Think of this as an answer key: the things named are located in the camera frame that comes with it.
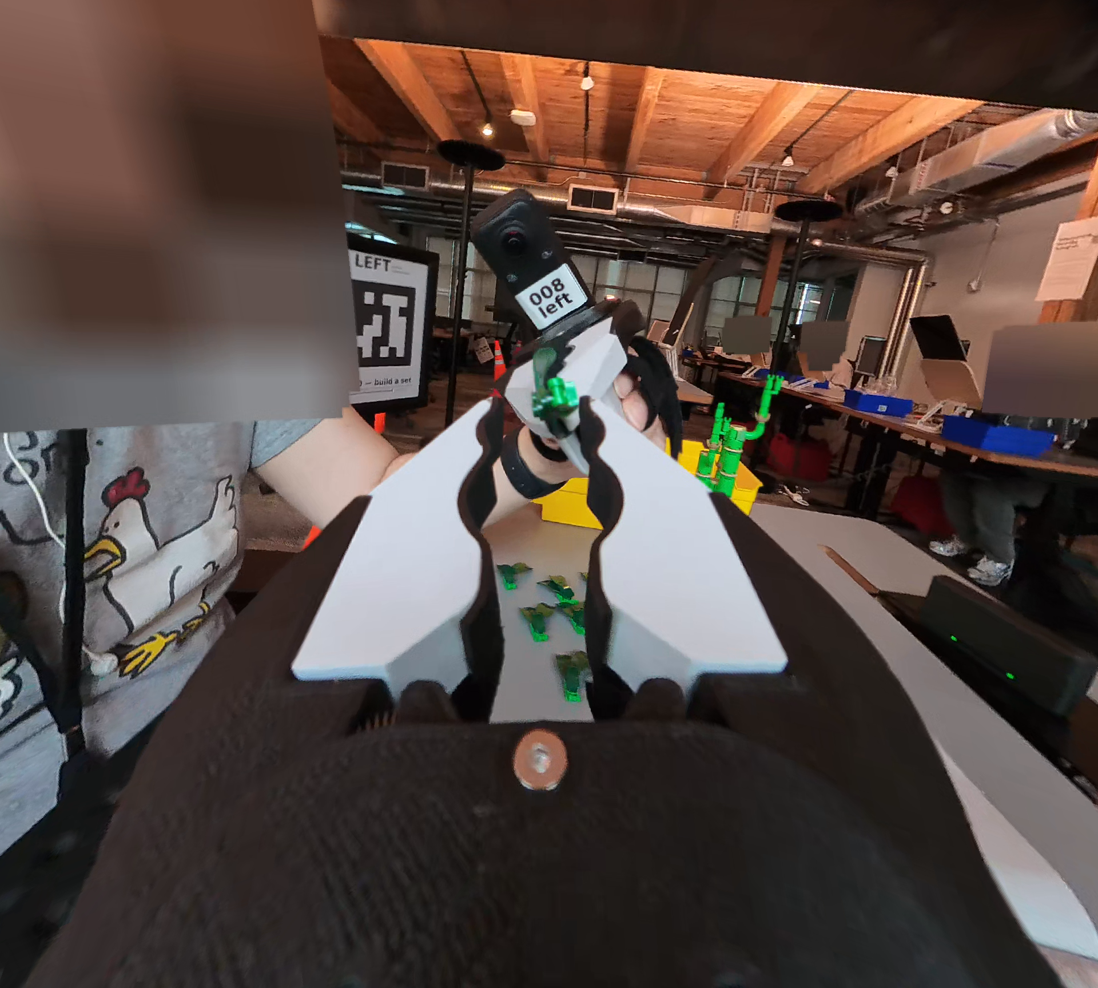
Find black box with green lights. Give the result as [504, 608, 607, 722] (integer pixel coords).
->
[884, 574, 1098, 719]

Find person's left hand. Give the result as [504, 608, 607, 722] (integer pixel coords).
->
[614, 374, 669, 442]

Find scattered green leaf pieces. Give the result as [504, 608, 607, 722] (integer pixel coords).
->
[496, 561, 612, 701]

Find open laptop on stand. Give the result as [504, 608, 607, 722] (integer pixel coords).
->
[909, 314, 983, 410]

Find grey chicken print shirt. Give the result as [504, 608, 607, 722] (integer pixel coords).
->
[0, 420, 327, 856]

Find green bamboo brick model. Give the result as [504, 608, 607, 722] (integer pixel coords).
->
[693, 374, 786, 491]

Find black disc floor lamp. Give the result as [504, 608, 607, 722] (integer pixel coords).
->
[436, 138, 507, 427]

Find green bamboo stem piece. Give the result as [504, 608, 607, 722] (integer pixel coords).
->
[530, 348, 580, 418]

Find black shoulder strap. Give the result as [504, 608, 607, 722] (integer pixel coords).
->
[0, 428, 97, 783]

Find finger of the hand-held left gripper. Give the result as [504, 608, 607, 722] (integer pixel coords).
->
[503, 351, 560, 438]
[559, 321, 633, 476]

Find black wrist watch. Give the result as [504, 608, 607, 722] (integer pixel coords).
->
[500, 432, 569, 502]

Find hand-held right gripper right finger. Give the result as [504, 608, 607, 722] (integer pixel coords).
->
[582, 396, 789, 721]

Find person's left forearm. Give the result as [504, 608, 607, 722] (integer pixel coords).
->
[253, 404, 550, 530]

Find white earphone cable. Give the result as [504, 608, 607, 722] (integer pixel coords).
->
[0, 432, 121, 676]

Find white paper wall notice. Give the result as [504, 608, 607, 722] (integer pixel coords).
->
[1035, 220, 1098, 303]

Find yellow plastic bin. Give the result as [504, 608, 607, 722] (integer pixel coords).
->
[542, 439, 763, 530]

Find wooden strip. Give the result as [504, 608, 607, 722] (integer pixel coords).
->
[819, 543, 885, 598]

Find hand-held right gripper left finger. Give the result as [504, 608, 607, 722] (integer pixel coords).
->
[292, 396, 506, 723]

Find long wooden office desk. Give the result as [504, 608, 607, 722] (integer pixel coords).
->
[716, 370, 1098, 483]

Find silver air duct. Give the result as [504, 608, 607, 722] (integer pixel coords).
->
[884, 108, 1098, 208]

